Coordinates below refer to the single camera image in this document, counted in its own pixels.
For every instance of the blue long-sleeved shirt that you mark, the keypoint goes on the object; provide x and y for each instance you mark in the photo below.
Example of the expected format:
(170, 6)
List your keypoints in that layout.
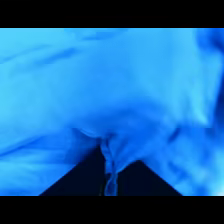
(110, 83)

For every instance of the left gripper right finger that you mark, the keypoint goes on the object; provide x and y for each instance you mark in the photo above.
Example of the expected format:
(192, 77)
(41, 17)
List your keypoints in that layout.
(143, 181)

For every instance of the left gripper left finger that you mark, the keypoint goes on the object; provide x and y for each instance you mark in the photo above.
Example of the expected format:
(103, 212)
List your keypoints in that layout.
(83, 180)

